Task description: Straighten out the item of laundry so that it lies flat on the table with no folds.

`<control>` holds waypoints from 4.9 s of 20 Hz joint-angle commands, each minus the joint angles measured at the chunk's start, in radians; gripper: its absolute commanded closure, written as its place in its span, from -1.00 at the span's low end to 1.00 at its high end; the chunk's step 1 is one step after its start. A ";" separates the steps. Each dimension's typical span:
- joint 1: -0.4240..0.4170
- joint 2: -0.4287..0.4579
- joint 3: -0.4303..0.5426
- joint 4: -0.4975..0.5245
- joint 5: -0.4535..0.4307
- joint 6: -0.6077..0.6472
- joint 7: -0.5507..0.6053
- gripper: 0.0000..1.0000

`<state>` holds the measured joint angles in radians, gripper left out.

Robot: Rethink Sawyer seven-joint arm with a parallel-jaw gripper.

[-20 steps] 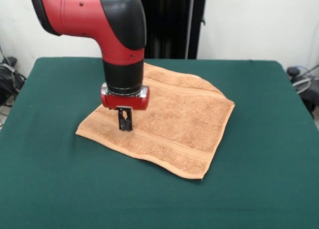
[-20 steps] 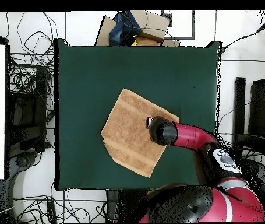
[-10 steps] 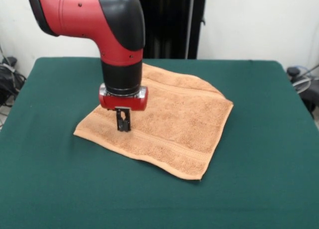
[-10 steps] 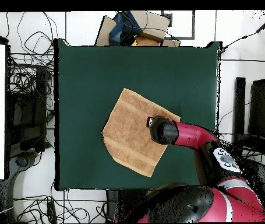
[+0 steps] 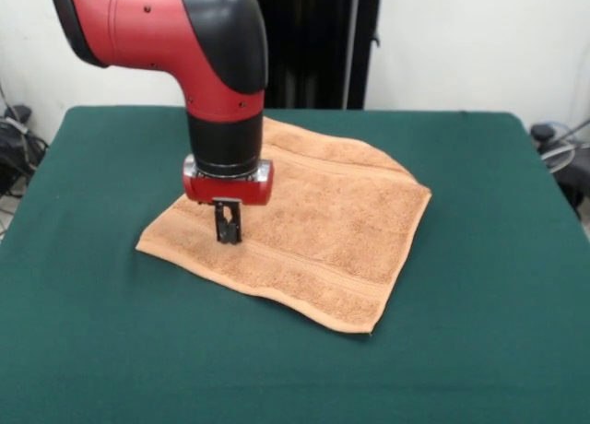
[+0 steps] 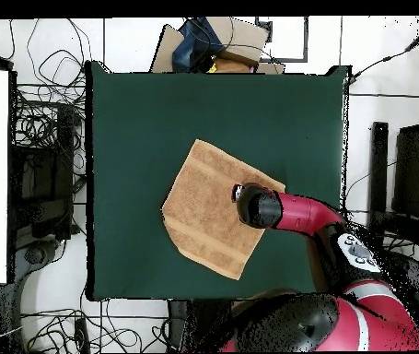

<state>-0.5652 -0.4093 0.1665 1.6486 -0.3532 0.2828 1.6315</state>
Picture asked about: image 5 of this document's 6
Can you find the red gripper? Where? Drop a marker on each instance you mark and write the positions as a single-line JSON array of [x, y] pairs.
[[230, 191]]

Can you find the orange terry towel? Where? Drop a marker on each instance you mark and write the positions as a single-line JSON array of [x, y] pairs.
[[332, 221]]

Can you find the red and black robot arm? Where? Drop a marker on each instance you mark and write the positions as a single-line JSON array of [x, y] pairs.
[[184, 41]]

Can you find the dark green table cloth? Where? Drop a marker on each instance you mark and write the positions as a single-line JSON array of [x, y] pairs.
[[115, 327]]

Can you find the black wheeled stand base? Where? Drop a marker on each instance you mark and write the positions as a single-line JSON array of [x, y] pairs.
[[571, 175]]

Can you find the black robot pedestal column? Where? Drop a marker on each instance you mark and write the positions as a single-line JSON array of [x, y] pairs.
[[322, 50]]

